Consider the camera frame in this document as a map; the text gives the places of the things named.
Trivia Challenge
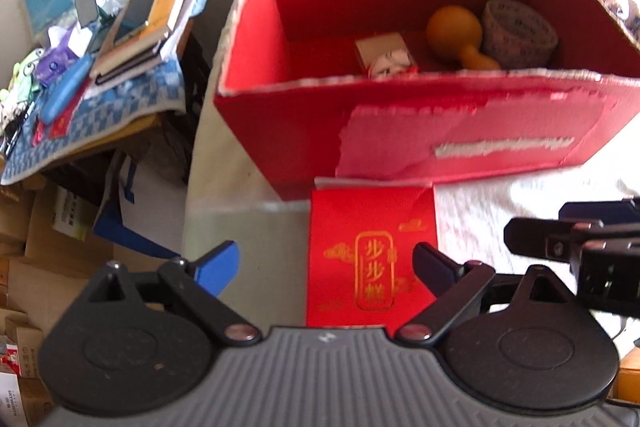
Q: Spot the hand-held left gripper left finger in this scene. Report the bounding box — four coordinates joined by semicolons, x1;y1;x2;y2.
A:
87;241;263;348

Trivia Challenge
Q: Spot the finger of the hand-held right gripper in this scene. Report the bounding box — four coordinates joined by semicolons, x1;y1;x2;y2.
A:
559;197;640;228
504;217;606;264

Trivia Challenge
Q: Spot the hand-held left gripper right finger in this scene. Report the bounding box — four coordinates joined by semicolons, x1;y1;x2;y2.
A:
395;242;573;350

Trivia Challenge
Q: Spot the red envelope with gold print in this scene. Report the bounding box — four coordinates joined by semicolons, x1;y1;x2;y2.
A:
305;184;440;330

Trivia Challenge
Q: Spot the red cardboard box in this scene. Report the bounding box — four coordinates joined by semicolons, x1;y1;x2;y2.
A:
214;0;640;202

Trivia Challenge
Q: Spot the orange gourd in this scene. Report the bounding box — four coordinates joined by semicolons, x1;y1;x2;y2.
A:
426;5;501;72

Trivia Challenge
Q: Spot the small printed card box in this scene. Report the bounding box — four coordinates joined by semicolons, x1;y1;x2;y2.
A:
354;33;421;80

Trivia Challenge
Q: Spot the white and blue paper bag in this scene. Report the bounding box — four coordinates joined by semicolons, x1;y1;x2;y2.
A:
92;152;186;260

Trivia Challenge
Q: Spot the brown cardboard carton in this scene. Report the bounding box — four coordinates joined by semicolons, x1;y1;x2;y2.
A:
25;192;113;278

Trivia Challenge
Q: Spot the blue checked cloth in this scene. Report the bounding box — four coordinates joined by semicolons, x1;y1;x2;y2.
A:
0;57;186;185

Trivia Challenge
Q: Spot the stack of dark books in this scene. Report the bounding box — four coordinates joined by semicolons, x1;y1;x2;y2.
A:
90;27;173;85

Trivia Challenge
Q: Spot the blue pen-shaped tool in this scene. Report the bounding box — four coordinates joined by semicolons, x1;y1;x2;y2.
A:
42;54;93;122

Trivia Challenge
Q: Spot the purple packet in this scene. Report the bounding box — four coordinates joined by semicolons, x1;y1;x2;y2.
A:
35;47;71;85

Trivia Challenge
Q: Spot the silver phone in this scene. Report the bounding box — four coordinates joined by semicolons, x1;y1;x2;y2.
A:
112;0;173;48

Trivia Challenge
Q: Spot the green and white plush toy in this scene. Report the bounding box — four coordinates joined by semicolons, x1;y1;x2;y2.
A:
7;49;46;94

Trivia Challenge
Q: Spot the small grey mirror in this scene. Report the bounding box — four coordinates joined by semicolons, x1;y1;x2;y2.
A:
75;0;98;28

